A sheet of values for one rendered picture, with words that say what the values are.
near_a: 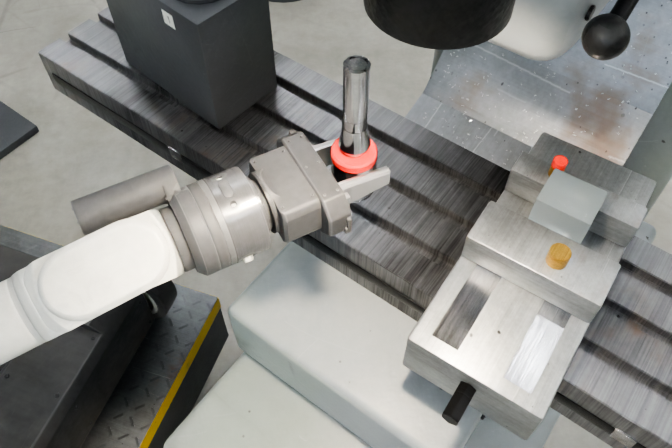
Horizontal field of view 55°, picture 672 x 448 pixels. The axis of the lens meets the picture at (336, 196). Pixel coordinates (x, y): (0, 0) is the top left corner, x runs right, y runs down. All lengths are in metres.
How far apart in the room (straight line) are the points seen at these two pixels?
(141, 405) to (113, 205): 0.80
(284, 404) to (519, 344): 0.37
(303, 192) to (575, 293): 0.29
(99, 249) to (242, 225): 0.12
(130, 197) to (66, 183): 1.66
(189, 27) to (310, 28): 1.84
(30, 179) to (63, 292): 1.77
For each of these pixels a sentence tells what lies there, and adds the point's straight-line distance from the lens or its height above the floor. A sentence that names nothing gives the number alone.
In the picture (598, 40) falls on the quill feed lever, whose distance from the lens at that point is 0.46.
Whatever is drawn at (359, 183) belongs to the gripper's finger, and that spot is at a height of 1.15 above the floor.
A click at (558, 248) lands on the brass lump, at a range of 0.70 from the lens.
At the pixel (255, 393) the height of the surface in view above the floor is 0.77.
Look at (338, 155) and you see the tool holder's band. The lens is 0.65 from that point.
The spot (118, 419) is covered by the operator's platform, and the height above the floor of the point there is 0.40.
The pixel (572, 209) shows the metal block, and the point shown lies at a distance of 0.72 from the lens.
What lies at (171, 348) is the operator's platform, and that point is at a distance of 1.41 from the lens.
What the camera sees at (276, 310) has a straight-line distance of 0.87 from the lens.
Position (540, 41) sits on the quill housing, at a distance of 0.51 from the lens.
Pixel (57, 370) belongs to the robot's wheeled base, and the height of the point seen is 0.59.
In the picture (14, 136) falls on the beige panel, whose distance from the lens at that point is 2.45.
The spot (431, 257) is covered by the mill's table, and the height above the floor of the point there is 0.95.
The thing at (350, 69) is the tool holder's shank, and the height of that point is 1.27.
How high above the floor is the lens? 1.65
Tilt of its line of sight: 53 degrees down
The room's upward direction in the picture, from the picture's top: straight up
